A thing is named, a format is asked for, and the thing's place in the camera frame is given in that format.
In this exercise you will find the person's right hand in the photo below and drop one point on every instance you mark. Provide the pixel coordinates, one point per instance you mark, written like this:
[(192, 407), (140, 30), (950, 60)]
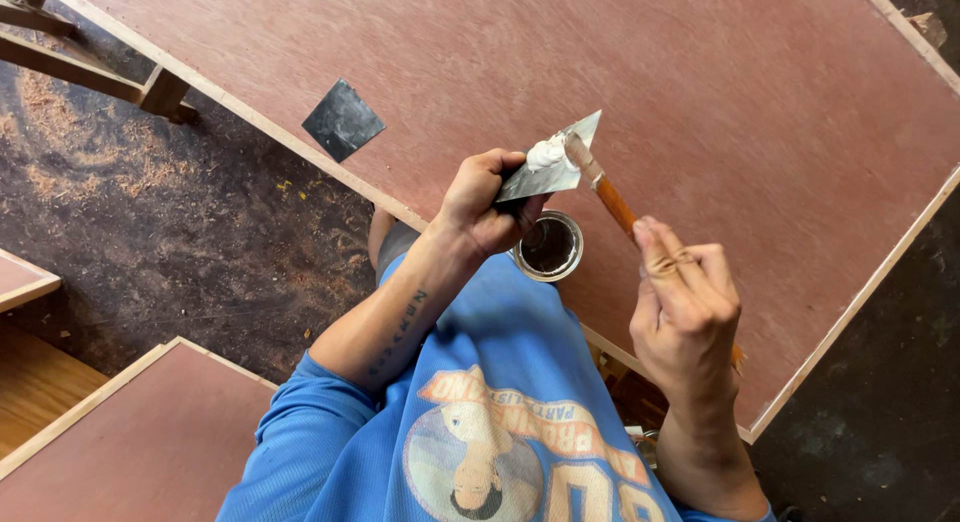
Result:
[(686, 327)]

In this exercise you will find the light wooden plank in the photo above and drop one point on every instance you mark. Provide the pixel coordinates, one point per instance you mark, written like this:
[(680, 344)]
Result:
[(37, 383)]

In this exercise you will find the large reddish plywood panel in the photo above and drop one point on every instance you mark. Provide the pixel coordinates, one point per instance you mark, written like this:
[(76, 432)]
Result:
[(750, 132)]

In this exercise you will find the open metal putty can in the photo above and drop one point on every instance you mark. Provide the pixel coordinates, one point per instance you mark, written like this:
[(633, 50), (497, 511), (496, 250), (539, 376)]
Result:
[(551, 248)]

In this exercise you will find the wood scrap piece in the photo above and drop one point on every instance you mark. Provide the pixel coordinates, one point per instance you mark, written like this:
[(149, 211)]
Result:
[(928, 28)]

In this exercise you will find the blue printed shirt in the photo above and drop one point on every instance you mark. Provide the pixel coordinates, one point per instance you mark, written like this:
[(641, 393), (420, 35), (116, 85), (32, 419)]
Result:
[(487, 402)]

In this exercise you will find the person's left hand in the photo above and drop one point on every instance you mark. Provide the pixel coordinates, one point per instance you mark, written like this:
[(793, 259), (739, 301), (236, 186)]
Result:
[(472, 214)]

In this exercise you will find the wooden sawhorse frame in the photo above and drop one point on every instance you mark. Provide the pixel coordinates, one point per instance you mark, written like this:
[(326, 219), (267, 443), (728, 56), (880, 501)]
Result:
[(90, 72)]

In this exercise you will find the shiny metal scraper plate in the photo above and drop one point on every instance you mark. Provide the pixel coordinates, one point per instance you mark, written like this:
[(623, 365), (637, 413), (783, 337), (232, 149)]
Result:
[(559, 173)]

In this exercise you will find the grey shorts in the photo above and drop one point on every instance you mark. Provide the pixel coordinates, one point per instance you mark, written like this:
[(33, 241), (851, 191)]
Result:
[(394, 244)]

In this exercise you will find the wooden support under panel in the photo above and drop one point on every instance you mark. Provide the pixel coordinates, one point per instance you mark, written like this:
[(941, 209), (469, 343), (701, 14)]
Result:
[(626, 391)]

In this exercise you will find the small reddish plywood panel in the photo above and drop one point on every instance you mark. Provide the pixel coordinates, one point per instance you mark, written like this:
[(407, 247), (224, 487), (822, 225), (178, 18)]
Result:
[(19, 276)]

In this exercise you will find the white putty blob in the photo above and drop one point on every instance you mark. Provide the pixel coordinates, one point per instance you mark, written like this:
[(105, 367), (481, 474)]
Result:
[(546, 153)]

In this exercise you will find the dark square metal plate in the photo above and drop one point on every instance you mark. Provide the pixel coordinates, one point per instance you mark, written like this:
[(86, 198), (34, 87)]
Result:
[(343, 120)]

